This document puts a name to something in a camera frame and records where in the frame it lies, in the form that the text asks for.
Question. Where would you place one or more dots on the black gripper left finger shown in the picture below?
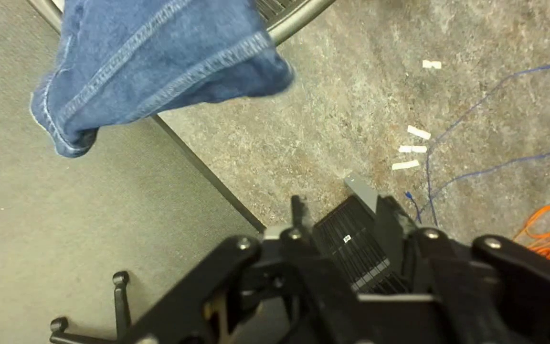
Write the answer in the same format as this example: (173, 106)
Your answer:
(257, 288)

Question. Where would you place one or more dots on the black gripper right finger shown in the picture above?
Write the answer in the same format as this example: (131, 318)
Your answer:
(497, 293)

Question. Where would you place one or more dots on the blue denim jeans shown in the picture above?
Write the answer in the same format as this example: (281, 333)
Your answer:
(153, 64)

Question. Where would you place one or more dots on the black chair caster base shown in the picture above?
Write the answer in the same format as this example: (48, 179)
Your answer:
(121, 299)

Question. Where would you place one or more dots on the grey mesh office chair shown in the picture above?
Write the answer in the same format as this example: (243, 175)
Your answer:
(300, 20)

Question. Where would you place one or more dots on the black ribbed box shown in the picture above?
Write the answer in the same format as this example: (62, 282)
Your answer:
(352, 246)

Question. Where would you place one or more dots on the white tape strip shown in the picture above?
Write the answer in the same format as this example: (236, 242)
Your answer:
(432, 64)
(413, 150)
(419, 133)
(406, 165)

